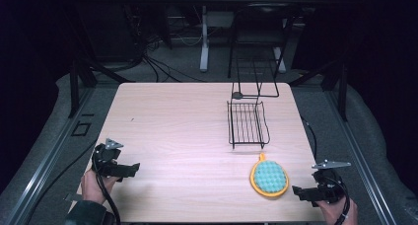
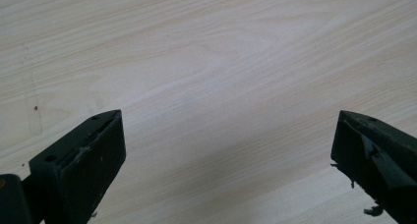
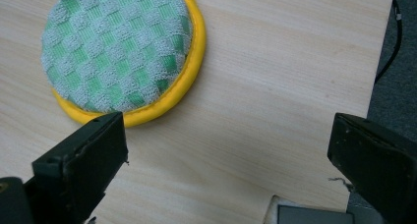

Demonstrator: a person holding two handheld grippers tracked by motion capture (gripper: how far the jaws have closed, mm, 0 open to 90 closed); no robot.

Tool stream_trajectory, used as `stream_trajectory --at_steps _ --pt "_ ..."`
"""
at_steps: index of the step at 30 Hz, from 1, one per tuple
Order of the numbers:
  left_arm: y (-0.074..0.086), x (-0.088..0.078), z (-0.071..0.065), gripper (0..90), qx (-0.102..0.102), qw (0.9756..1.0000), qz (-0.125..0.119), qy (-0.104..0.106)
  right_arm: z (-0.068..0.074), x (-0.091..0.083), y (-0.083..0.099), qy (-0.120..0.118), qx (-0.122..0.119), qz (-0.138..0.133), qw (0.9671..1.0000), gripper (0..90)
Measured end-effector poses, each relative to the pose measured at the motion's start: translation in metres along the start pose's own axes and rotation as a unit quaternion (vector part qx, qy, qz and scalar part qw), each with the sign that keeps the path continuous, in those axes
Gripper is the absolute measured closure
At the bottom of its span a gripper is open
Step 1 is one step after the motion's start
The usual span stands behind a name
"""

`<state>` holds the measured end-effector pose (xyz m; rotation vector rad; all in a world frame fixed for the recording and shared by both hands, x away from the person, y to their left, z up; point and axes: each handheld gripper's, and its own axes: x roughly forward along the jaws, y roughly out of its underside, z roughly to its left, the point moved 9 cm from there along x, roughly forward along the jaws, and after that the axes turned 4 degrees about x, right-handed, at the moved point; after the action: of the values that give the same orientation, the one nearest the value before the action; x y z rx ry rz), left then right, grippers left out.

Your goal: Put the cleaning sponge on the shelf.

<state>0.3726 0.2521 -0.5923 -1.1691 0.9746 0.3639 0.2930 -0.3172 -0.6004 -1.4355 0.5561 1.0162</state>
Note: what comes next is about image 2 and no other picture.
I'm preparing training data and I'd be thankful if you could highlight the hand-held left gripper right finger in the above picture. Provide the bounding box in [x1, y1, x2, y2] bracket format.
[329, 110, 417, 224]

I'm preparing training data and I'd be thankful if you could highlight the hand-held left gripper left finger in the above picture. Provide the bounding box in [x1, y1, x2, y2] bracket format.
[21, 109, 127, 224]

